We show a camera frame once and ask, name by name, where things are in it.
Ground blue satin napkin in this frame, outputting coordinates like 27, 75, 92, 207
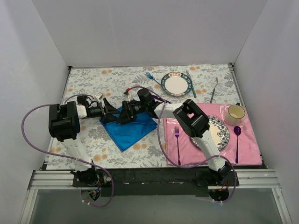
100, 112, 157, 152

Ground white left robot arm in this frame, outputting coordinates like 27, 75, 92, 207
49, 95, 120, 187

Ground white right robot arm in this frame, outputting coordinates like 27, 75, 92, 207
116, 86, 236, 186

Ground purple knife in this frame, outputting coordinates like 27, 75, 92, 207
153, 95, 171, 104

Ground blue fork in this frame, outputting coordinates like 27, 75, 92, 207
145, 72, 161, 85

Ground white plate teal rim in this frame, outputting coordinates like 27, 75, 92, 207
160, 72, 192, 97

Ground purple metallic fork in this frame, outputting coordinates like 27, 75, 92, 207
174, 126, 181, 166

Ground floral tablecloth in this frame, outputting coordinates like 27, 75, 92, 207
45, 64, 245, 170

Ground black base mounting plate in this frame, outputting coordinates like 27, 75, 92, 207
71, 167, 239, 197

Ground blue floral dinner plate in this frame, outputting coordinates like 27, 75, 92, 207
191, 115, 231, 151

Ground cream ceramic mug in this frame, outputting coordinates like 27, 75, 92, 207
224, 103, 246, 126

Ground purple metallic spoon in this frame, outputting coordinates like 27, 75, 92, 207
234, 126, 242, 164

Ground pink floral placemat cloth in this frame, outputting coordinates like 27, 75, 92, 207
164, 103, 262, 166

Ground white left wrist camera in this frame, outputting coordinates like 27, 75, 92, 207
93, 92, 103, 103

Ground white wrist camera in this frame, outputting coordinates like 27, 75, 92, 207
93, 92, 103, 103
123, 88, 132, 101

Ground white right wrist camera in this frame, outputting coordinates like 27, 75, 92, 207
123, 88, 132, 101

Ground teal handled knife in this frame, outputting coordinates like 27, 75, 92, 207
185, 70, 197, 98

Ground aluminium frame rail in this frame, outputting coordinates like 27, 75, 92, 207
20, 169, 292, 224

